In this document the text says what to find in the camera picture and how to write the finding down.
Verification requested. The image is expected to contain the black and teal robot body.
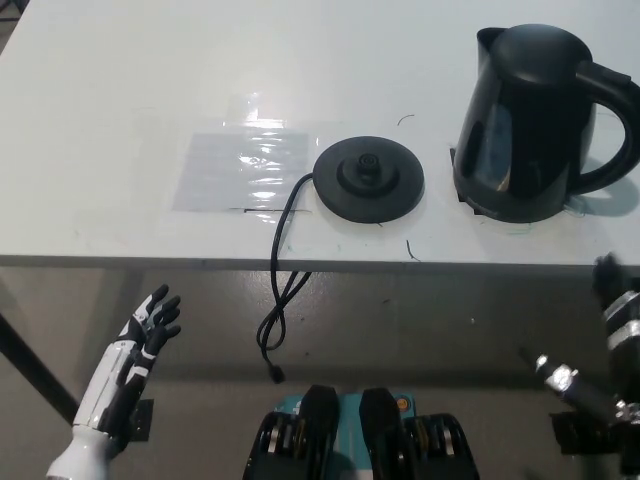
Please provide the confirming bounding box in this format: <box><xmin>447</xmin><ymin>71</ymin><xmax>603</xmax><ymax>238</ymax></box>
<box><xmin>242</xmin><ymin>383</ymin><xmax>484</xmax><ymax>480</ymax></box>

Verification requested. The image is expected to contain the large clear plastic sheet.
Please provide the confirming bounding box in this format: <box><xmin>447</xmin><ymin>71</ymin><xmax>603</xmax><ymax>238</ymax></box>
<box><xmin>171</xmin><ymin>130</ymin><xmax>315</xmax><ymax>216</ymax></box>

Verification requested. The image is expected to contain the black electric kettle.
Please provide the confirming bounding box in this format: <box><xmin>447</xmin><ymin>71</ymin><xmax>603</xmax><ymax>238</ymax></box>
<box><xmin>451</xmin><ymin>25</ymin><xmax>640</xmax><ymax>225</ymax></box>

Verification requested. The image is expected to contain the black tape patch on desk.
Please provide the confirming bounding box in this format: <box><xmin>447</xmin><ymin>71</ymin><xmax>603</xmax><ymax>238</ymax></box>
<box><xmin>448</xmin><ymin>147</ymin><xmax>501</xmax><ymax>220</ymax></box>

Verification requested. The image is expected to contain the black power cord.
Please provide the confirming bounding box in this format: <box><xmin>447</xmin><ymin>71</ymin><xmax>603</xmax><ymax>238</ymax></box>
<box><xmin>256</xmin><ymin>172</ymin><xmax>317</xmax><ymax>385</ymax></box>

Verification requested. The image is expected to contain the black floor tape patch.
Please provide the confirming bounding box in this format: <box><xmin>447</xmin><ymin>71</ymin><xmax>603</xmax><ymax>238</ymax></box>
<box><xmin>125</xmin><ymin>398</ymin><xmax>155</xmax><ymax>444</ymax></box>

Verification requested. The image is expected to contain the black round kettle base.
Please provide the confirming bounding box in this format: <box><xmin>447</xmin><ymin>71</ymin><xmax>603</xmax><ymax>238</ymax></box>
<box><xmin>313</xmin><ymin>135</ymin><xmax>426</xmax><ymax>225</ymax></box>

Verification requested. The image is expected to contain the white and black left hand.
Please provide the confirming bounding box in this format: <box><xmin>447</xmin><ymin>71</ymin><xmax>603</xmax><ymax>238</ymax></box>
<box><xmin>72</xmin><ymin>283</ymin><xmax>182</xmax><ymax>446</ymax></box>

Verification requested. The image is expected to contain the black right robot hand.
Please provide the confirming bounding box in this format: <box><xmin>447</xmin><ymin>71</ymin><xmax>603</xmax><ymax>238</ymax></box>
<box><xmin>517</xmin><ymin>252</ymin><xmax>640</xmax><ymax>426</ymax></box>

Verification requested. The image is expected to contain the black table leg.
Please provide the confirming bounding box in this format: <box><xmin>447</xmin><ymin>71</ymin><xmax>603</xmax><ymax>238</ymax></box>
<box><xmin>0</xmin><ymin>312</ymin><xmax>76</xmax><ymax>427</ymax></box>

